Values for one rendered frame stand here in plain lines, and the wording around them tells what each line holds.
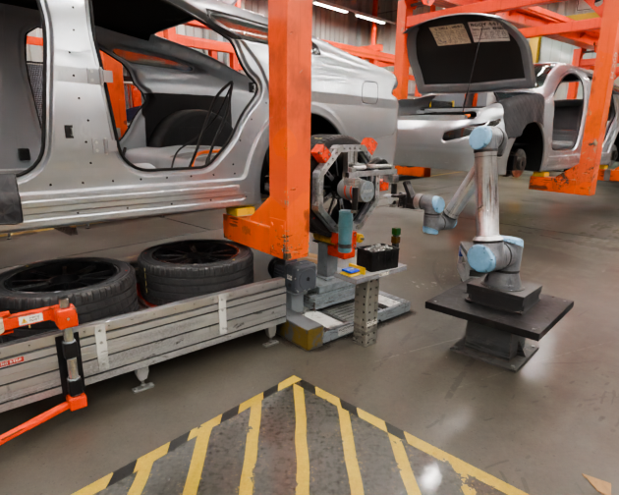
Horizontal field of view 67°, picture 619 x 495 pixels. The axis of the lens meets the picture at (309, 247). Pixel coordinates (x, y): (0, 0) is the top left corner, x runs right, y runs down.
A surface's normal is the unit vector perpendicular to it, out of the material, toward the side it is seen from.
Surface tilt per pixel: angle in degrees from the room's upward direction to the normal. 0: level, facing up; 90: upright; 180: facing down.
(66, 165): 92
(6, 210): 95
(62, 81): 87
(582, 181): 90
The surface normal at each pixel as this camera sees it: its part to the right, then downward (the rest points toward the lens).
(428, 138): -0.71, 0.11
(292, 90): 0.64, 0.20
